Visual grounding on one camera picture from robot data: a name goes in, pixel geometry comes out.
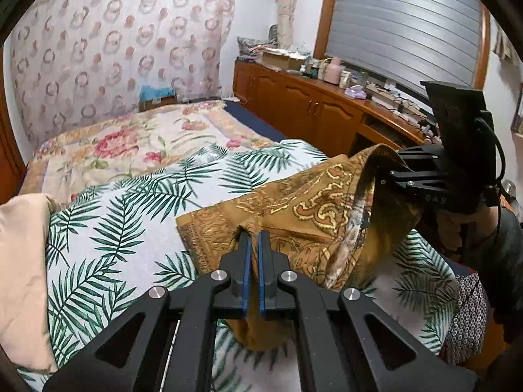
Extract brown cardboard box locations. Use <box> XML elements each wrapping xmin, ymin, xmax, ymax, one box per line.
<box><xmin>140</xmin><ymin>96</ymin><xmax>178</xmax><ymax>112</ymax></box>

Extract flat cardboard box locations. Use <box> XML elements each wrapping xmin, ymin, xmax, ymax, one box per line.
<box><xmin>261</xmin><ymin>49</ymin><xmax>305</xmax><ymax>70</ymax></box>

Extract brown patterned shirt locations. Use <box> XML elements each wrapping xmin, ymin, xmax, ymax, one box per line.
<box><xmin>176</xmin><ymin>144</ymin><xmax>426</xmax><ymax>352</ymax></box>

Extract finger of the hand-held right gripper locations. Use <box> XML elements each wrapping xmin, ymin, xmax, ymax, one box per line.
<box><xmin>378</xmin><ymin>169</ymin><xmax>447</xmax><ymax>202</ymax></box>
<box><xmin>397</xmin><ymin>146</ymin><xmax>447</xmax><ymax>173</ymax></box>

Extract beige pillow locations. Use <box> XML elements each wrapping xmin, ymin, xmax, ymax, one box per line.
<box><xmin>0</xmin><ymin>194</ymin><xmax>60</xmax><ymax>374</ymax></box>

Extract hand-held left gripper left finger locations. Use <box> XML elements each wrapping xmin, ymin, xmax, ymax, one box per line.
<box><xmin>43</xmin><ymin>232</ymin><xmax>252</xmax><ymax>392</ymax></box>

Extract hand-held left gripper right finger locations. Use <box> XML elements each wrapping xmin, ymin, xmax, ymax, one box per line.
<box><xmin>258</xmin><ymin>232</ymin><xmax>479</xmax><ymax>392</ymax></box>

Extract sheer ring-patterned curtain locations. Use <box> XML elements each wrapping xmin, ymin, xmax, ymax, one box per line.
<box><xmin>8</xmin><ymin>0</ymin><xmax>235</xmax><ymax>150</ymax></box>

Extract floral blanket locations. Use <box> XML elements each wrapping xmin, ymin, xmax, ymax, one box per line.
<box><xmin>18</xmin><ymin>104</ymin><xmax>287</xmax><ymax>207</ymax></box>

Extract long wooden cabinet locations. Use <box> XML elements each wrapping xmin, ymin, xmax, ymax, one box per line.
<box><xmin>233</xmin><ymin>60</ymin><xmax>442</xmax><ymax>160</ymax></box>

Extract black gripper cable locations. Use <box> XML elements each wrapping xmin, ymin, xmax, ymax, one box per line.
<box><xmin>476</xmin><ymin>110</ymin><xmax>507</xmax><ymax>209</ymax></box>

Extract person's right forearm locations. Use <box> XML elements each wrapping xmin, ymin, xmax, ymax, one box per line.
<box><xmin>460</xmin><ymin>207</ymin><xmax>523</xmax><ymax>344</ymax></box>

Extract person's right hand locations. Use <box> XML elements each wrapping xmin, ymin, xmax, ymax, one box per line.
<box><xmin>435</xmin><ymin>205</ymin><xmax>501</xmax><ymax>253</ymax></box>

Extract beige window curtain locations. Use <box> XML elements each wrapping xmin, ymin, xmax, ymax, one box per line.
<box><xmin>270</xmin><ymin>0</ymin><xmax>305</xmax><ymax>47</ymax></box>
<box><xmin>492</xmin><ymin>24</ymin><xmax>521</xmax><ymax>66</ymax></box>

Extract person's patterned trousers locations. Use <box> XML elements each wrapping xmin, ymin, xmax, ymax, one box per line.
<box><xmin>443</xmin><ymin>271</ymin><xmax>491</xmax><ymax>366</ymax></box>

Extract green leaf print blanket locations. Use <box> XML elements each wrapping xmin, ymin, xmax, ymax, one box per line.
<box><xmin>16</xmin><ymin>139</ymin><xmax>470</xmax><ymax>392</ymax></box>

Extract grey window blind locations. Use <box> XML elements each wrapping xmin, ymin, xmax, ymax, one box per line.
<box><xmin>325</xmin><ymin>0</ymin><xmax>483</xmax><ymax>99</ymax></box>

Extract floral cushion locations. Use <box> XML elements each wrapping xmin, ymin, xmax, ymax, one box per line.
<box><xmin>237</xmin><ymin>36</ymin><xmax>278</xmax><ymax>60</ymax></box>

